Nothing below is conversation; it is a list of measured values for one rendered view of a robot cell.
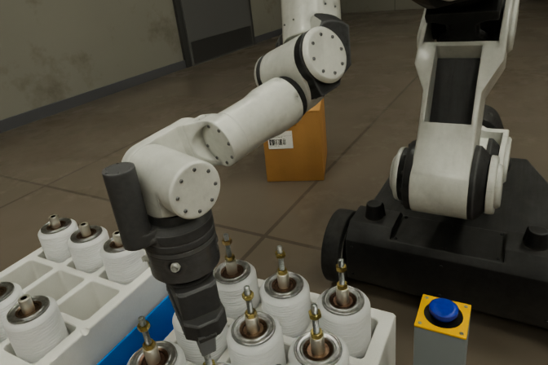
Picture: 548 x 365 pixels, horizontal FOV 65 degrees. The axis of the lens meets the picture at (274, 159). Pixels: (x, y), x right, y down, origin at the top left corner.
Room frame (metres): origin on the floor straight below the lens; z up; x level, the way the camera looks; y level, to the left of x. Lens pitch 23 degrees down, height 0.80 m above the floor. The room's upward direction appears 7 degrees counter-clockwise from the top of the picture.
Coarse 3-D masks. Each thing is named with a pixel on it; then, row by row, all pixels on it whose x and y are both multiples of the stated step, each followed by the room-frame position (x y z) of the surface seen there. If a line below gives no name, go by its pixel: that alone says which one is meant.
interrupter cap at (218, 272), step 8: (224, 264) 0.75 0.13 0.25; (240, 264) 0.74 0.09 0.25; (248, 264) 0.74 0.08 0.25; (216, 272) 0.73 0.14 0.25; (224, 272) 0.73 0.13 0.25; (240, 272) 0.72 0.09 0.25; (248, 272) 0.71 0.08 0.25; (216, 280) 0.70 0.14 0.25; (224, 280) 0.70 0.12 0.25; (232, 280) 0.70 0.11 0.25; (240, 280) 0.69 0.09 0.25
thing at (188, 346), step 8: (176, 320) 0.61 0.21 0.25; (176, 328) 0.59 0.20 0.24; (224, 328) 0.61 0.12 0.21; (176, 336) 0.60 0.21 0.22; (184, 336) 0.58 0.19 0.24; (216, 336) 0.59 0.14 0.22; (224, 336) 0.60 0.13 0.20; (184, 344) 0.58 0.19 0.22; (192, 344) 0.58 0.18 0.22; (216, 344) 0.59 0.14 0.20; (224, 344) 0.60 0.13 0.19; (184, 352) 0.59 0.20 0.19; (192, 352) 0.58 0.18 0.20; (216, 352) 0.59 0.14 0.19; (192, 360) 0.58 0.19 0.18; (200, 360) 0.58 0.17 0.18; (216, 360) 0.58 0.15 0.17
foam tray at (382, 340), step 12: (312, 300) 0.70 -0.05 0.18; (372, 312) 0.65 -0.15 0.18; (384, 312) 0.64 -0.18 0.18; (228, 324) 0.66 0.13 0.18; (372, 324) 0.63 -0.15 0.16; (384, 324) 0.61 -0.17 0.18; (168, 336) 0.64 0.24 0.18; (288, 336) 0.61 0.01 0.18; (372, 336) 0.59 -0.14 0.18; (384, 336) 0.58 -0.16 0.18; (288, 348) 0.59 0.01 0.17; (372, 348) 0.56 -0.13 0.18; (384, 348) 0.56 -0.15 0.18; (228, 360) 0.57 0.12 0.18; (288, 360) 0.59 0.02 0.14; (360, 360) 0.54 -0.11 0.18; (372, 360) 0.54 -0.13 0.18; (384, 360) 0.56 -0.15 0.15
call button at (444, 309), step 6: (432, 300) 0.50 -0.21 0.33; (438, 300) 0.50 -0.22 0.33; (444, 300) 0.50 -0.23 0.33; (432, 306) 0.49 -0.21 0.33; (438, 306) 0.49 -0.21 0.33; (444, 306) 0.48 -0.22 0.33; (450, 306) 0.48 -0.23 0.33; (456, 306) 0.48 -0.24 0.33; (432, 312) 0.48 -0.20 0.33; (438, 312) 0.47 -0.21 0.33; (444, 312) 0.47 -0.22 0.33; (450, 312) 0.47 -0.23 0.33; (456, 312) 0.47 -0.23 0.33; (438, 318) 0.47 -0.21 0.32; (444, 318) 0.47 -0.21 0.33; (450, 318) 0.47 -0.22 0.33
